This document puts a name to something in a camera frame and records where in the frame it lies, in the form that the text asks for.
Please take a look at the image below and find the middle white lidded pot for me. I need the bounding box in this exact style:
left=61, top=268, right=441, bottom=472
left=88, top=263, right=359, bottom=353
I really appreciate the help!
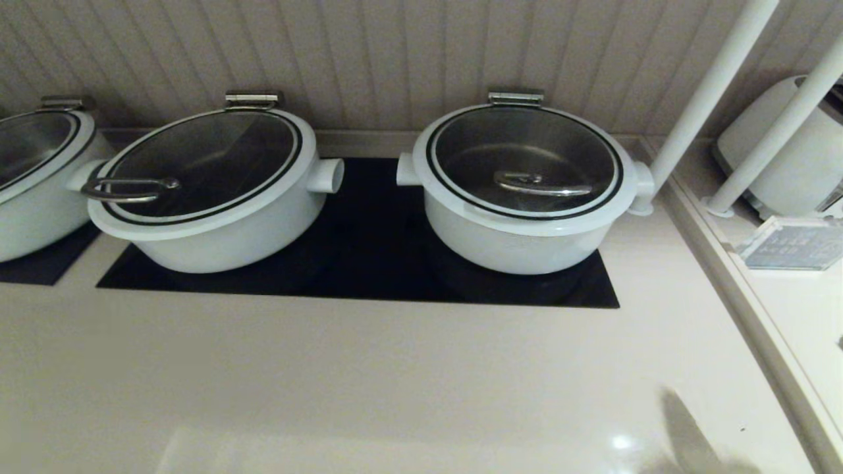
left=81, top=109, right=318, bottom=242

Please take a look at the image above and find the small black glass cooktop panel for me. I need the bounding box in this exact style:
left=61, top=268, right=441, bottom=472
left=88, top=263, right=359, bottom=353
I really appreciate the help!
left=0, top=223, right=101, bottom=286

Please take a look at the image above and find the white lidded pot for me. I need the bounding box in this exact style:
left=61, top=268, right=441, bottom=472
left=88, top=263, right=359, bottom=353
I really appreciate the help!
left=81, top=109, right=318, bottom=242
left=0, top=109, right=97, bottom=205

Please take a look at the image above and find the left white lidded pot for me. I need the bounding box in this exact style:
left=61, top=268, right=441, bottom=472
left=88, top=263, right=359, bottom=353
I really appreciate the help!
left=0, top=109, right=97, bottom=205

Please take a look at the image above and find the white metal pole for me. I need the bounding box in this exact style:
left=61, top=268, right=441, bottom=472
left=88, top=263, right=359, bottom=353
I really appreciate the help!
left=629, top=0, right=780, bottom=217
left=701, top=33, right=843, bottom=218

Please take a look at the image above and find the glass lid with white rim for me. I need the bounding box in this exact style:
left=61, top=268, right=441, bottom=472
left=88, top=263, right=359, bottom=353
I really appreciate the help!
left=414, top=104, right=638, bottom=236

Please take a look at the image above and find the white rounded kitchen appliance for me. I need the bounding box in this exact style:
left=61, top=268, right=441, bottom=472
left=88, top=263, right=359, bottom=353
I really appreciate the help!
left=713, top=74, right=843, bottom=221

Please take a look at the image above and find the white pot with steel insert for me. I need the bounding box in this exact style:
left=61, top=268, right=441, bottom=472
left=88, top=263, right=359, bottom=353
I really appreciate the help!
left=396, top=105, right=656, bottom=276
left=68, top=109, right=345, bottom=274
left=0, top=109, right=116, bottom=263

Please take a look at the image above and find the clear acrylic sign holder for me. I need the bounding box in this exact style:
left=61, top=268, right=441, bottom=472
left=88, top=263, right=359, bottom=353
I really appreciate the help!
left=733, top=216, right=843, bottom=271

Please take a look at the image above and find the large black glass cooktop panel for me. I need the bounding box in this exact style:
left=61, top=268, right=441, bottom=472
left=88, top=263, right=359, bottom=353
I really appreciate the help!
left=96, top=158, right=620, bottom=309

